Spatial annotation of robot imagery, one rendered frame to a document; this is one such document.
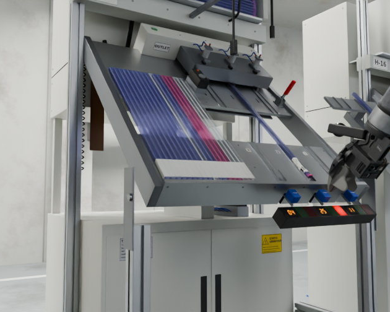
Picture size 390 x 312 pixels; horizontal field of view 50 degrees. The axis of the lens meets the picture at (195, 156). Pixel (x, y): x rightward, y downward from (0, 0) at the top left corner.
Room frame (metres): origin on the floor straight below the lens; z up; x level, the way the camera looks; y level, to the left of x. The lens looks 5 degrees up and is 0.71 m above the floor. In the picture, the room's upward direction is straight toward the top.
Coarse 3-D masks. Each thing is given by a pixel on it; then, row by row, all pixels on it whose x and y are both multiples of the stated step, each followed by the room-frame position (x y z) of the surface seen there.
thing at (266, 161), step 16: (144, 144) 0.99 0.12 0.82; (240, 144) 1.17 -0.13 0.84; (256, 144) 1.20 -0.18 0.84; (272, 144) 1.24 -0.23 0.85; (256, 160) 1.13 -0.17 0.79; (272, 160) 1.17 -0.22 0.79; (288, 160) 1.20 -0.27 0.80; (304, 160) 1.24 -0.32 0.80; (320, 160) 1.28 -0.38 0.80; (160, 176) 0.92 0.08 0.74; (256, 176) 1.07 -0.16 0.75; (272, 176) 1.10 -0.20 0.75; (288, 176) 1.13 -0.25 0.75; (304, 176) 1.16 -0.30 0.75; (320, 176) 1.20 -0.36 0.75
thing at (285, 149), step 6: (234, 90) 1.44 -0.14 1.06; (240, 96) 1.41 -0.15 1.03; (246, 102) 1.38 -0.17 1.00; (252, 108) 1.36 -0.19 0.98; (258, 114) 1.35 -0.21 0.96; (258, 120) 1.33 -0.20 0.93; (264, 126) 1.30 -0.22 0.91; (270, 132) 1.28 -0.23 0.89; (276, 138) 1.26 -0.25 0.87; (282, 144) 1.24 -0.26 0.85; (288, 150) 1.22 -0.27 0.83; (288, 156) 1.22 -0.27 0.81; (294, 156) 1.21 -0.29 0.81; (306, 174) 1.16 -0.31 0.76
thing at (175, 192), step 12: (168, 180) 0.89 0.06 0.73; (180, 180) 0.90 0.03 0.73; (192, 180) 0.92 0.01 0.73; (204, 180) 0.93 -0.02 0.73; (216, 180) 0.95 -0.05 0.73; (228, 180) 0.97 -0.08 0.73; (240, 180) 0.99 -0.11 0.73; (252, 180) 1.01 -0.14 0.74; (264, 180) 1.03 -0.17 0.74; (168, 192) 0.90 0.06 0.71; (180, 192) 0.92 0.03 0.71; (192, 192) 0.93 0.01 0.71; (204, 192) 0.95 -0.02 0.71; (216, 192) 0.97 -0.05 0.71; (228, 192) 0.98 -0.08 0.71; (240, 192) 1.00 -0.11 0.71; (252, 192) 1.02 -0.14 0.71; (264, 192) 1.04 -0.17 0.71; (276, 192) 1.06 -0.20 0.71; (300, 192) 1.11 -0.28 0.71; (312, 192) 1.13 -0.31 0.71; (336, 192) 1.18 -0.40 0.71; (360, 192) 1.24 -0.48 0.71; (156, 204) 0.91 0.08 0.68; (168, 204) 0.93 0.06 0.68; (180, 204) 0.95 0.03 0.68; (192, 204) 0.96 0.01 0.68; (204, 204) 0.98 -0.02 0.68; (216, 204) 1.00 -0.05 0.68; (228, 204) 1.02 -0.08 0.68; (240, 204) 1.04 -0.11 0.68; (252, 204) 1.06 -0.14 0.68
